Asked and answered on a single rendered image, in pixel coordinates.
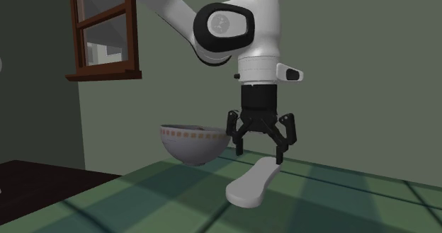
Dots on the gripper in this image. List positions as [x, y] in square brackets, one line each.
[259, 102]

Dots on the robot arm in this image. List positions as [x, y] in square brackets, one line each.
[260, 35]

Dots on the white flat oblong object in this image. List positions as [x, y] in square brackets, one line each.
[252, 184]

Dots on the white bowl with orange band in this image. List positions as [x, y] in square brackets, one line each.
[193, 147]

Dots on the brown wooden window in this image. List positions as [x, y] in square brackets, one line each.
[103, 32]

